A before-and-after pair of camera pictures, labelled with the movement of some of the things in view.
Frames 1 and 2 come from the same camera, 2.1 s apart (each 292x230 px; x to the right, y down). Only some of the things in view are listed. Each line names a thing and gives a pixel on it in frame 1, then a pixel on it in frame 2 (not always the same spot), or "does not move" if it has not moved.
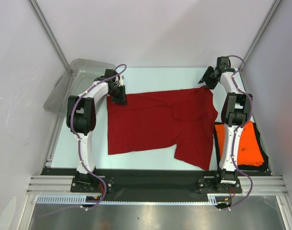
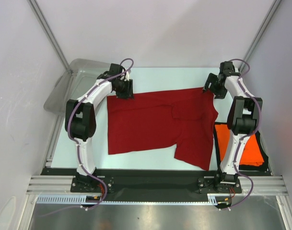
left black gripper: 122,97 -> 128,93
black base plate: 154,185 does not move
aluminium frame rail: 255,184 does not move
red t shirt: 184,117 does not move
